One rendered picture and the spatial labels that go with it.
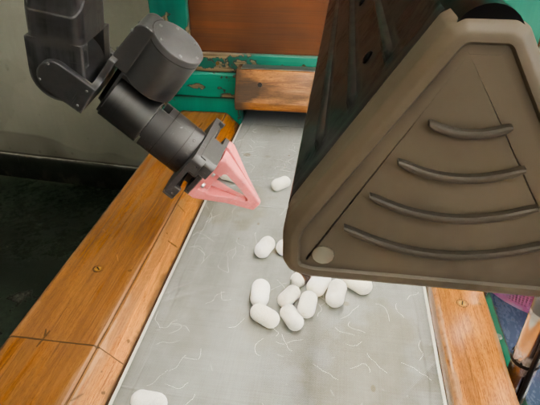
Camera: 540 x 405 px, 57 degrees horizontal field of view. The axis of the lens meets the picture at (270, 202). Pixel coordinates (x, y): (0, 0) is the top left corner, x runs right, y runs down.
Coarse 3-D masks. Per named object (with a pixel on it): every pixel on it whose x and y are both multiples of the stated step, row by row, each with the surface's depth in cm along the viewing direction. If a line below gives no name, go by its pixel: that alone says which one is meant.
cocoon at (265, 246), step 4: (264, 236) 63; (268, 236) 62; (260, 240) 62; (264, 240) 62; (268, 240) 62; (272, 240) 62; (256, 244) 61; (260, 244) 61; (264, 244) 61; (268, 244) 61; (272, 244) 62; (256, 248) 61; (260, 248) 61; (264, 248) 61; (268, 248) 61; (272, 248) 62; (256, 252) 61; (260, 252) 61; (264, 252) 61; (268, 252) 61; (260, 256) 61; (264, 256) 61
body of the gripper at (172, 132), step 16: (160, 112) 52; (176, 112) 54; (160, 128) 52; (176, 128) 53; (192, 128) 54; (208, 128) 58; (144, 144) 53; (160, 144) 53; (176, 144) 53; (192, 144) 53; (160, 160) 55; (176, 160) 54; (192, 160) 51; (176, 176) 52; (176, 192) 53
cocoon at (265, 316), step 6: (252, 306) 52; (258, 306) 52; (264, 306) 52; (252, 312) 52; (258, 312) 52; (264, 312) 51; (270, 312) 51; (252, 318) 52; (258, 318) 51; (264, 318) 51; (270, 318) 51; (276, 318) 51; (264, 324) 51; (270, 324) 51; (276, 324) 51
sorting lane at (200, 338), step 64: (256, 128) 95; (256, 192) 75; (192, 256) 62; (256, 256) 62; (192, 320) 53; (320, 320) 53; (384, 320) 53; (128, 384) 46; (192, 384) 46; (256, 384) 46; (320, 384) 46; (384, 384) 46
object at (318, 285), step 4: (312, 276) 56; (316, 276) 56; (312, 280) 55; (316, 280) 55; (320, 280) 55; (324, 280) 55; (328, 280) 56; (308, 284) 55; (312, 284) 55; (316, 284) 55; (320, 284) 55; (324, 284) 55; (328, 284) 56; (308, 288) 55; (312, 288) 55; (316, 288) 55; (320, 288) 55; (324, 288) 55; (316, 292) 55; (320, 292) 55; (324, 292) 55; (320, 296) 55
